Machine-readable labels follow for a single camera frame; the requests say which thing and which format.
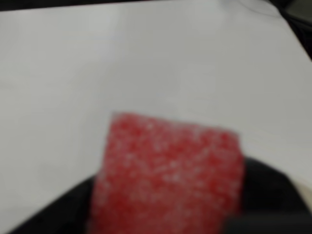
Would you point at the white paper cup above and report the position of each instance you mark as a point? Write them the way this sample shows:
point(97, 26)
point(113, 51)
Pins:
point(306, 192)

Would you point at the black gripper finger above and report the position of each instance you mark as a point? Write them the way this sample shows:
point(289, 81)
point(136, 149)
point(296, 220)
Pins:
point(270, 190)
point(58, 214)

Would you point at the red sugary cube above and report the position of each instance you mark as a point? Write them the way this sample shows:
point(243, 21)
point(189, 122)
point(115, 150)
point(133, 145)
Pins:
point(170, 175)

